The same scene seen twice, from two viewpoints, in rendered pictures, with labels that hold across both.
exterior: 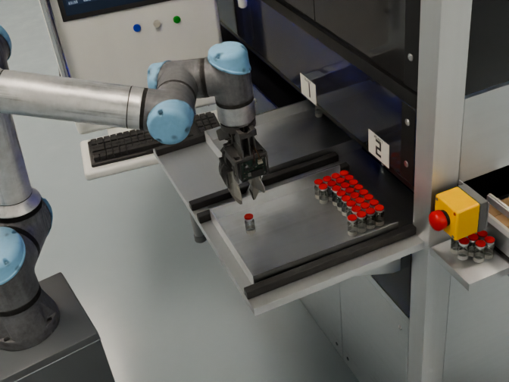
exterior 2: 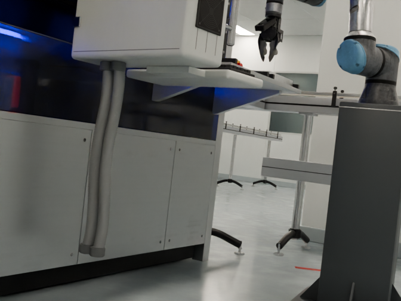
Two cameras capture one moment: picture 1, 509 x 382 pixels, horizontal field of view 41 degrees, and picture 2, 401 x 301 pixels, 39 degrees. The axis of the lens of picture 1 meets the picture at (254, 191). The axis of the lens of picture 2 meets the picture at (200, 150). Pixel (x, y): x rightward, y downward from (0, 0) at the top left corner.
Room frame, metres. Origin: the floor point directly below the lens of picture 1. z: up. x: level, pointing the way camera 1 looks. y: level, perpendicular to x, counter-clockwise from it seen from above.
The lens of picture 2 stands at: (3.01, 1.81, 0.56)
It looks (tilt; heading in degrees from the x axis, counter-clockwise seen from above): 0 degrees down; 230
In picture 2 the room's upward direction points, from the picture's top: 6 degrees clockwise
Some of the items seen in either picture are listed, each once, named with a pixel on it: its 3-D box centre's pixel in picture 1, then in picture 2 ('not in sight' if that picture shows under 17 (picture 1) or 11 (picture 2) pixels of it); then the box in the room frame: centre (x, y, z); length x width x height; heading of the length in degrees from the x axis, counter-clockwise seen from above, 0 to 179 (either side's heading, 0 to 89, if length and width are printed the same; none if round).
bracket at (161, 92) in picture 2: not in sight; (190, 86); (1.62, 0.01, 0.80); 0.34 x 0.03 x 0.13; 109
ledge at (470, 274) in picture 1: (476, 257); not in sight; (1.05, -0.44, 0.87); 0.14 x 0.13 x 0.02; 109
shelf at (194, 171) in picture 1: (285, 187); (220, 78); (1.38, -0.08, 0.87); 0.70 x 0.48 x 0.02; 19
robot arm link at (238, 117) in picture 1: (237, 110); (273, 9); (1.20, 0.01, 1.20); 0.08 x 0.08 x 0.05
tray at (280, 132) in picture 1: (281, 139); not in sight; (1.57, -0.09, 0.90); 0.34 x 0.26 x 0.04; 109
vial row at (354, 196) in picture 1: (352, 200); not in sight; (1.25, -0.22, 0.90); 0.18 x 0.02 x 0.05; 19
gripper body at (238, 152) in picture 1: (242, 146); (272, 28); (1.19, 0.01, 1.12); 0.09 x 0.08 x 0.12; 19
